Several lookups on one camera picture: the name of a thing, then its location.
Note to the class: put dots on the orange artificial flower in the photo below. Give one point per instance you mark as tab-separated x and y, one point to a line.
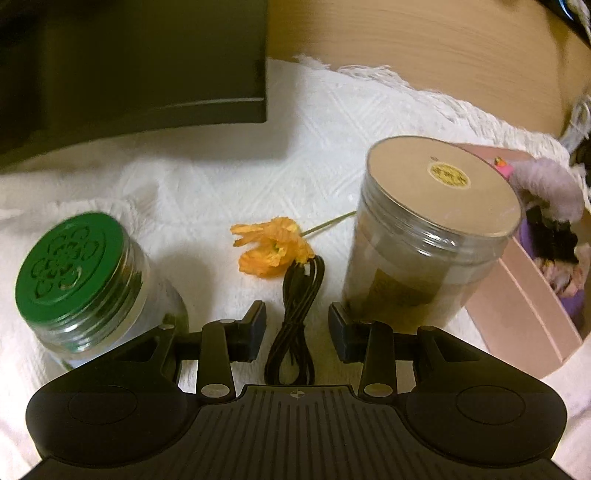
270	249

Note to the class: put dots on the dark fabric item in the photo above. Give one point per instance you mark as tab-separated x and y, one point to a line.
554	237

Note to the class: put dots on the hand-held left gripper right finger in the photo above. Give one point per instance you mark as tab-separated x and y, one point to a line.
337	332

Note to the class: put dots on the white textured cloth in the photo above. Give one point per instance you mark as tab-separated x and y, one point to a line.
194	184

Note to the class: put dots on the small pink object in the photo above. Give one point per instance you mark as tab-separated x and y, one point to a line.
503	167

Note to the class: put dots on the pink box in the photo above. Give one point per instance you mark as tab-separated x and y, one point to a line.
512	304

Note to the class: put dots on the purple fluffy toy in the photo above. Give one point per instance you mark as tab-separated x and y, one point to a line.
549	184

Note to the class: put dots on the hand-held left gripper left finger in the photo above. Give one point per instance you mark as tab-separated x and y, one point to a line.
258	332

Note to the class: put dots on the green lidded glass jar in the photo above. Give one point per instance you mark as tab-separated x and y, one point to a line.
78	272

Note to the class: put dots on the dark object with blue edge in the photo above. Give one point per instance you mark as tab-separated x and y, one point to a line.
570	11

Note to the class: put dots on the gold-lidded clear plastic jar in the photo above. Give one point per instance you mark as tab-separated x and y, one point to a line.
429	217

